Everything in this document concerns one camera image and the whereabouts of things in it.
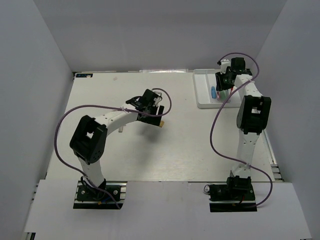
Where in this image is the blue stapler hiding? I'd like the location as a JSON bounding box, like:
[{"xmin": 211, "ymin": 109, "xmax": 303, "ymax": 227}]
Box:
[{"xmin": 211, "ymin": 86, "xmax": 217, "ymax": 99}]

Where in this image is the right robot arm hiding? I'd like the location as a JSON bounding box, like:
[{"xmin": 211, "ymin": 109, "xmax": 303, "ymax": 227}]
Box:
[{"xmin": 215, "ymin": 57, "xmax": 272, "ymax": 181}]

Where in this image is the blue label sticker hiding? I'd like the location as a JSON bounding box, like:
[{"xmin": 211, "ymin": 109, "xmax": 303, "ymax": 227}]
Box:
[{"xmin": 75, "ymin": 73, "xmax": 93, "ymax": 78}]

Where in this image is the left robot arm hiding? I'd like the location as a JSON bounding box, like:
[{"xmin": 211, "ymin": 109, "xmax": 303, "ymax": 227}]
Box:
[{"xmin": 69, "ymin": 89, "xmax": 164, "ymax": 200}]

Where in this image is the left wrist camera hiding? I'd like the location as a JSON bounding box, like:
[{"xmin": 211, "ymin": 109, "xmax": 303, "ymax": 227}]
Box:
[{"xmin": 154, "ymin": 91, "xmax": 163, "ymax": 105}]

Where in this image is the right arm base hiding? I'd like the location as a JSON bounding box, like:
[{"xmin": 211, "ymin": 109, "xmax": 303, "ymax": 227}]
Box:
[{"xmin": 203, "ymin": 176, "xmax": 257, "ymax": 213}]

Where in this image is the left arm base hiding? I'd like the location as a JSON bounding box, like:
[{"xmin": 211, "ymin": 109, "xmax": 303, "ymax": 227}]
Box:
[{"xmin": 73, "ymin": 178, "xmax": 127, "ymax": 210}]

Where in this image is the pink stapler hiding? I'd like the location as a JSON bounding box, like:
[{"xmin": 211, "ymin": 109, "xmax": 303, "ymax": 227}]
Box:
[{"xmin": 216, "ymin": 91, "xmax": 221, "ymax": 100}]

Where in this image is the white divided tray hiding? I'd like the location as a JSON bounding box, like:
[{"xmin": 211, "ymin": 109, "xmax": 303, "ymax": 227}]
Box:
[{"xmin": 193, "ymin": 69, "xmax": 231, "ymax": 109}]

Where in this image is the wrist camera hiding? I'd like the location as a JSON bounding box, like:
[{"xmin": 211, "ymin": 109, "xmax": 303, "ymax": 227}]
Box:
[
  {"xmin": 154, "ymin": 91, "xmax": 163, "ymax": 105},
  {"xmin": 217, "ymin": 59, "xmax": 231, "ymax": 74}
]

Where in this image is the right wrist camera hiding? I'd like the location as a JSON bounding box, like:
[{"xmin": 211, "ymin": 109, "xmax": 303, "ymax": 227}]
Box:
[{"xmin": 217, "ymin": 59, "xmax": 231, "ymax": 74}]

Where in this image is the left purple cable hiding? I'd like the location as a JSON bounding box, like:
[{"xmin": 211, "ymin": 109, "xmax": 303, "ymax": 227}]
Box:
[{"xmin": 53, "ymin": 87, "xmax": 172, "ymax": 210}]

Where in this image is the green stapler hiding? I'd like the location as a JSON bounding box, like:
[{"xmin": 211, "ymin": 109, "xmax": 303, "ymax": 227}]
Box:
[{"xmin": 219, "ymin": 90, "xmax": 229, "ymax": 101}]

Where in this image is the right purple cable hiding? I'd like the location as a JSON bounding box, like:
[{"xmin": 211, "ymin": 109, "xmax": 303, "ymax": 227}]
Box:
[{"xmin": 209, "ymin": 52, "xmax": 273, "ymax": 208}]

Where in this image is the purple cable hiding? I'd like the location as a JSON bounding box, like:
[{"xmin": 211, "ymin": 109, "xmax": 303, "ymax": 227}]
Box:
[
  {"xmin": 209, "ymin": 52, "xmax": 273, "ymax": 208},
  {"xmin": 53, "ymin": 87, "xmax": 172, "ymax": 210}
]

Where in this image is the beige eraser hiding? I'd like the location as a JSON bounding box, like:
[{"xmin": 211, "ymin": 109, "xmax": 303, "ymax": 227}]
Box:
[{"xmin": 118, "ymin": 126, "xmax": 124, "ymax": 133}]

